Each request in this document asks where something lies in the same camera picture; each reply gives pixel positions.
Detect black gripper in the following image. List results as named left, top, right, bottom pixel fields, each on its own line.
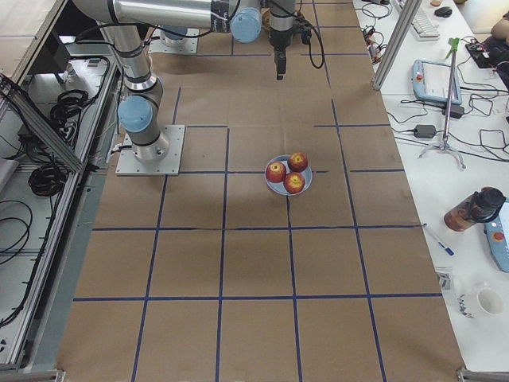
left=266, top=10, right=311, bottom=80

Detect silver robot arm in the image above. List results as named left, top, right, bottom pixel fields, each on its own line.
left=75, top=1, right=310, bottom=165
left=159, top=25, right=199, bottom=45

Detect red apple on plate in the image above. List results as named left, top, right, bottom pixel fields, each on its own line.
left=265, top=161, right=286, bottom=183
left=287, top=152, right=309, bottom=173

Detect light blue plate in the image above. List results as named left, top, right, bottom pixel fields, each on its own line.
left=264, top=154, right=313, bottom=196

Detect white keyboard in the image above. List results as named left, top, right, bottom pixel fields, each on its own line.
left=411, top=6, right=441, bottom=41

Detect blue teach pendant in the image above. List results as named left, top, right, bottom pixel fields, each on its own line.
left=484, top=201, right=509, bottom=273
left=411, top=60, right=451, bottom=106

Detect black power adapter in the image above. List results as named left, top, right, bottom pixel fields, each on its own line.
left=413, top=124, right=437, bottom=139

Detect black computer mouse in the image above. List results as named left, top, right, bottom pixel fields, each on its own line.
left=433, top=6, right=453, bottom=18

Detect silver tripod stand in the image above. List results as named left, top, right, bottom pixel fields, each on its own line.
left=418, top=37, right=466, bottom=171

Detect brown water bottle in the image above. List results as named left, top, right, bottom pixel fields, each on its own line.
left=443, top=186, right=506, bottom=232

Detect blue white pen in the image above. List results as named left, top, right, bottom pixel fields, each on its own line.
left=422, top=223, right=455, bottom=256

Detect white mug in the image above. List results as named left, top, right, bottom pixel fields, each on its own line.
left=457, top=283, right=505, bottom=318

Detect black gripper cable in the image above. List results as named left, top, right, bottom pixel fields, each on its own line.
left=296, top=11, right=325, bottom=69

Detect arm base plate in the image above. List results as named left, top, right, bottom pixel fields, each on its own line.
left=149, top=37, right=197, bottom=55
left=115, top=125, right=185, bottom=176

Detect aluminium frame post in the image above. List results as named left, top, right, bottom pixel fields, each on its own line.
left=371, top=0, right=422, bottom=91

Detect coiled black cables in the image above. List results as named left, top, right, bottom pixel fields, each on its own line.
left=27, top=89, right=91, bottom=198

